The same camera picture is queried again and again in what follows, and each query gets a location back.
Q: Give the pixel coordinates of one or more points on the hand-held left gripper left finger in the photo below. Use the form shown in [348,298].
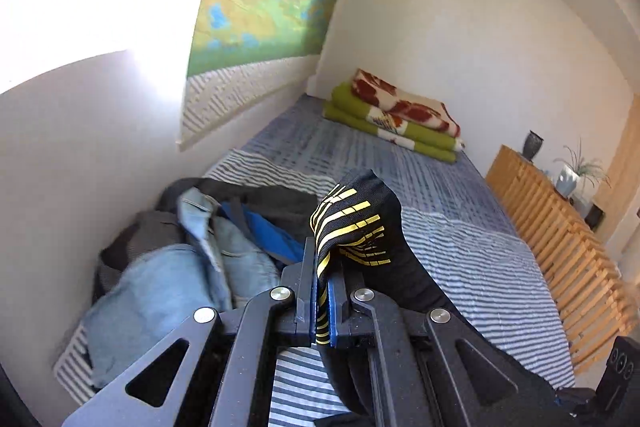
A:
[300,307]

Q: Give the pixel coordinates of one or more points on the red floral folded blanket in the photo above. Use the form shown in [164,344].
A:
[400,104]

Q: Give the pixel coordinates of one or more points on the potted spider plant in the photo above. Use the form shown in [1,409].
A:
[567,179]

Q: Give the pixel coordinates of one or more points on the blue white striped quilt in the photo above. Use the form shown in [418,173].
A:
[470,267]

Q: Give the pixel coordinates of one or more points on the black pants with yellow stripes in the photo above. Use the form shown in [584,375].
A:
[372,207]

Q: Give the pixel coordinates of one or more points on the pile of jeans and clothes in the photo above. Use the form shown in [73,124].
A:
[165,277]

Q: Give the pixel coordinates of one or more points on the dark ceramic vase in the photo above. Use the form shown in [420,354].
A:
[533,146]

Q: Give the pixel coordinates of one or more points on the wooden slatted bed frame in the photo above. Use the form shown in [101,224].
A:
[560,232]

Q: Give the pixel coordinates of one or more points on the blue patterned bedsheet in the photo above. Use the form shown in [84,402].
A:
[380,162]

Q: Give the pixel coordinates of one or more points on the green folded blanket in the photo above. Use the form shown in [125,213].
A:
[350,104]

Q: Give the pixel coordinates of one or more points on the white ribbed wall panel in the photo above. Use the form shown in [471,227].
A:
[235,97]

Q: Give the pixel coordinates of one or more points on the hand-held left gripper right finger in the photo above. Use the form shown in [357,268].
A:
[345,322]

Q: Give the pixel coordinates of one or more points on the dark grey garment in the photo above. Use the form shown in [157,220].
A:
[280,202]

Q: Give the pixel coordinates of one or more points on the small black box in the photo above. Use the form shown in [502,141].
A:
[595,217]

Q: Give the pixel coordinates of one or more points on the bright blue garment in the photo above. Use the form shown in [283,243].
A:
[262,229]

